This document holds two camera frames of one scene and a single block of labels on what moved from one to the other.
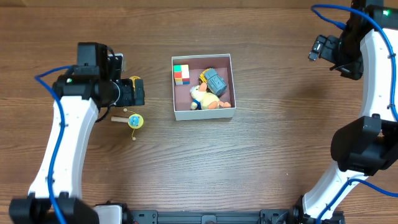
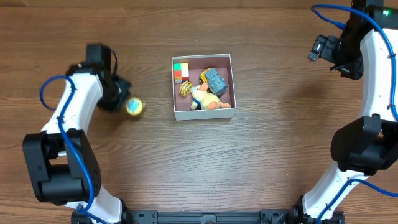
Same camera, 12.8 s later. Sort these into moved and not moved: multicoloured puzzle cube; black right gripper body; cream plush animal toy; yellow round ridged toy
Moved: yellow round ridged toy
Not moved: multicoloured puzzle cube; cream plush animal toy; black right gripper body
